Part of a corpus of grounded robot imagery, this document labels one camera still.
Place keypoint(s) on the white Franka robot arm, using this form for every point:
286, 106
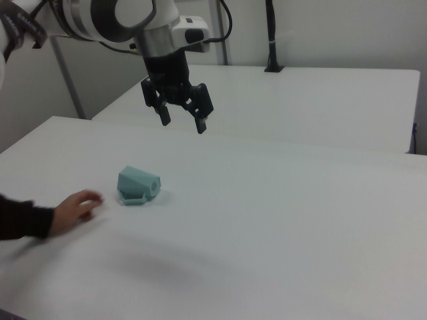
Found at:
83, 16

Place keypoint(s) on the forearm in black sleeve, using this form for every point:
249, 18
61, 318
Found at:
23, 220

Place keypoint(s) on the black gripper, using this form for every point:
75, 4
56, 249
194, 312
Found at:
166, 73

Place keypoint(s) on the white side table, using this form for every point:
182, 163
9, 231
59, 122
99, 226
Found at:
300, 106

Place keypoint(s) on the teal faceted plastic cup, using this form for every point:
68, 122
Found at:
133, 185

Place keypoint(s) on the person's bare hand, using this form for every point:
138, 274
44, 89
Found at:
71, 210

